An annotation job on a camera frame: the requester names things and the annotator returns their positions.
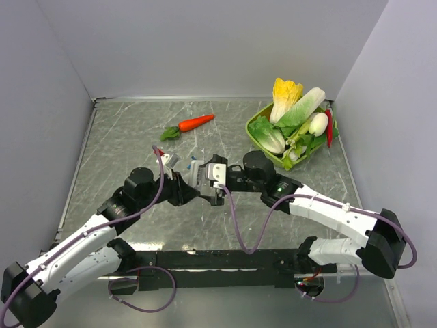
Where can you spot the white remote control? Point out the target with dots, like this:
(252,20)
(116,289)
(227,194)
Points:
(196,175)

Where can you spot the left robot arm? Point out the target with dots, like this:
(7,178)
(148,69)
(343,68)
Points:
(32,291)

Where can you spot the green romaine lettuce toy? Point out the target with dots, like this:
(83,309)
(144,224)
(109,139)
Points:
(303,109)

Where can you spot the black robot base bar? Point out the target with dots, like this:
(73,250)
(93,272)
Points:
(220,268)

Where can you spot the red chili pepper toy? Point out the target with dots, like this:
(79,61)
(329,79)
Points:
(330,128)

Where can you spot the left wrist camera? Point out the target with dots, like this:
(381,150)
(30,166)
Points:
(169,160)

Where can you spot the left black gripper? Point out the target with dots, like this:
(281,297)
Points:
(181,191)

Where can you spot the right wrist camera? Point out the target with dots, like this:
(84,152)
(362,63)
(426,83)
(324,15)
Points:
(216,173)

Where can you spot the green plastic basket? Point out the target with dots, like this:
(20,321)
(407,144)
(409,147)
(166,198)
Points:
(276,159)

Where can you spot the blue battery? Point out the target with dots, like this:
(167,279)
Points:
(193,158)

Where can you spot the green leafy cabbage toy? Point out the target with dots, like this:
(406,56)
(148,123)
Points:
(269,137)

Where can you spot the yellow napa cabbage toy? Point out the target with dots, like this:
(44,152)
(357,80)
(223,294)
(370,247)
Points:
(285,94)

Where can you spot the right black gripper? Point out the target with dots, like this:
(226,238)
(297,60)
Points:
(218,201)

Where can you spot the green celery stalk toy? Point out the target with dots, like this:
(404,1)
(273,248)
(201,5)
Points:
(296,145)

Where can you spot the white radish toy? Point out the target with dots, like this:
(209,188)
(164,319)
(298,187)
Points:
(318,124)

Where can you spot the orange toy carrot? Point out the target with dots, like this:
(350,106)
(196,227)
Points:
(185,126)

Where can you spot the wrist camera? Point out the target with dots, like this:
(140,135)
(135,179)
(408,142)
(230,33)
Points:
(169,160)
(216,173)

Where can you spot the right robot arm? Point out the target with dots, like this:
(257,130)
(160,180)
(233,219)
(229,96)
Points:
(375,241)

